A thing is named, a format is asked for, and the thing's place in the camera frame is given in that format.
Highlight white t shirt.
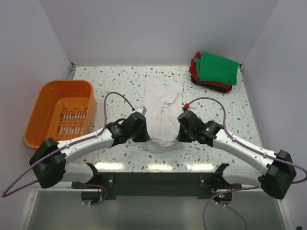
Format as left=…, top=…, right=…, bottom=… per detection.
left=141, top=81, right=184, bottom=153

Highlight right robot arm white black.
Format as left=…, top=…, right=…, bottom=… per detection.
left=177, top=111, right=296, bottom=199

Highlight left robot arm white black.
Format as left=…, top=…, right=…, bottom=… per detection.
left=29, top=106, right=150, bottom=189

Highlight red folded t shirt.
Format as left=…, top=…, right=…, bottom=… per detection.
left=189, top=51, right=233, bottom=91

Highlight green folded t shirt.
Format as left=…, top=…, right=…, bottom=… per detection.
left=193, top=51, right=240, bottom=86

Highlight orange plastic basket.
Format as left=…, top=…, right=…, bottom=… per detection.
left=24, top=80, right=96, bottom=149

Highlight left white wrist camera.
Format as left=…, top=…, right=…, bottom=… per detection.
left=133, top=106, right=147, bottom=115

